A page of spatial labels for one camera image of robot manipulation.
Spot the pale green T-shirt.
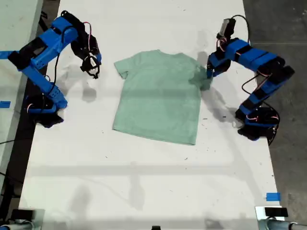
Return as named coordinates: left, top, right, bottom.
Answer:
left=112, top=49, right=214, bottom=146

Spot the black stand leg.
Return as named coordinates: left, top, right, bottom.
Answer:
left=38, top=0, right=60, bottom=39

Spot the long blue tape strip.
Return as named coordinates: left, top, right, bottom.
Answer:
left=0, top=50, right=19, bottom=60

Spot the square blue tape piece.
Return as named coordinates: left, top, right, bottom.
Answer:
left=266, top=192, right=281, bottom=202

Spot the white metal plate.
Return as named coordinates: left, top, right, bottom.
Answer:
left=255, top=206, right=286, bottom=230

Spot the small black box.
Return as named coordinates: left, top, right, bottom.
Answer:
left=11, top=209, right=36, bottom=220
left=264, top=207, right=288, bottom=218

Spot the black camera box white label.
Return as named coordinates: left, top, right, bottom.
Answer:
left=80, top=54, right=102, bottom=80

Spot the black camera stalk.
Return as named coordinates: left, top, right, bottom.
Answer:
left=219, top=35, right=231, bottom=47

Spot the black camera box silver face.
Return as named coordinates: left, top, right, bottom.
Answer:
left=216, top=18, right=237, bottom=40

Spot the black camera cable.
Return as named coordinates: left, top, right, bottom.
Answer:
left=54, top=28, right=67, bottom=83
left=230, top=14, right=251, bottom=46

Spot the black power cable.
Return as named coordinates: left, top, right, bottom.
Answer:
left=267, top=121, right=281, bottom=147

